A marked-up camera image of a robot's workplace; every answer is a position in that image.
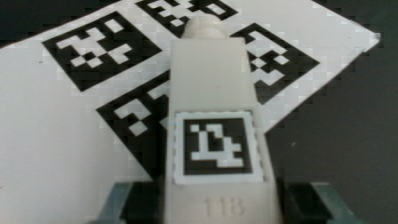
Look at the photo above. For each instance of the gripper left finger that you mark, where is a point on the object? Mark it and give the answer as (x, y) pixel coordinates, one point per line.
(130, 205)

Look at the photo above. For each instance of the tag marker sheet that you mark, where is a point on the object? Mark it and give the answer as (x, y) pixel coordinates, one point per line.
(85, 88)

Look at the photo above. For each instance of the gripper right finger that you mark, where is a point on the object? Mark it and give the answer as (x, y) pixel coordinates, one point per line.
(313, 205)

